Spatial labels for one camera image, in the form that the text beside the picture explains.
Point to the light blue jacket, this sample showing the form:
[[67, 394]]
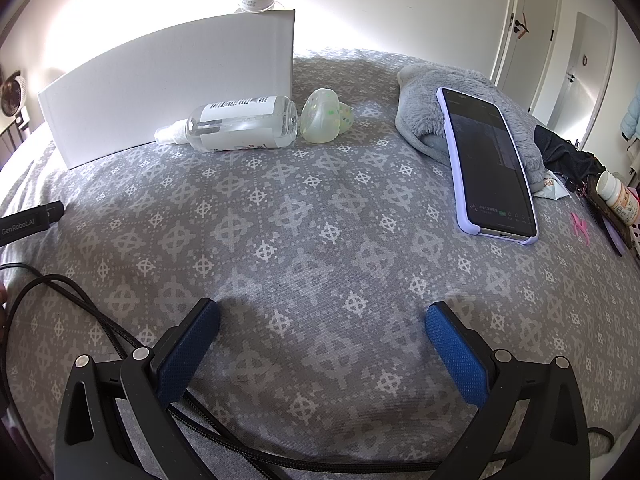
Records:
[[631, 115]]

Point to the white pill bottle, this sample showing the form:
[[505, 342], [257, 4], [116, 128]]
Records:
[[620, 197]]

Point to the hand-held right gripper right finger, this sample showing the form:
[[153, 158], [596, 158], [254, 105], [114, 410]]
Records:
[[457, 355]]

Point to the small desk fan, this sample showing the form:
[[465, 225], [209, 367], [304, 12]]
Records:
[[11, 92]]

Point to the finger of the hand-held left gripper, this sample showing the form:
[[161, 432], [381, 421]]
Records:
[[56, 211]]

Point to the white cardboard sheet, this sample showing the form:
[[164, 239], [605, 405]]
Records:
[[165, 85]]

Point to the pink hair clip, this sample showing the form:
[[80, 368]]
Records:
[[580, 227]]

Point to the grey patterned bedsheet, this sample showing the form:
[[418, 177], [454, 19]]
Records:
[[310, 260]]

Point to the grey plush slipper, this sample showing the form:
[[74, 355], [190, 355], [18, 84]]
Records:
[[420, 105]]

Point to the dark storage tray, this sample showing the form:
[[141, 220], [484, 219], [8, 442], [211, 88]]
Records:
[[612, 220]]

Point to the clear spray bottle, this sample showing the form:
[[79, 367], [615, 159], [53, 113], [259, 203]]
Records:
[[240, 122]]

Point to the smartphone in lilac case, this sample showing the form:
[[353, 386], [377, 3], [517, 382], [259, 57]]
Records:
[[487, 160]]

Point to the black cloth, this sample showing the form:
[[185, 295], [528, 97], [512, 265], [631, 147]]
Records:
[[555, 152]]

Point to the translucent dotted squishy ball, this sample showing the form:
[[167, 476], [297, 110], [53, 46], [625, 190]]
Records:
[[322, 117]]

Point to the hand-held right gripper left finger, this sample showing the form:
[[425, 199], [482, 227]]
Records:
[[187, 345]]

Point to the white paper packet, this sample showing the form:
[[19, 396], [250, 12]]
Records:
[[555, 187]]

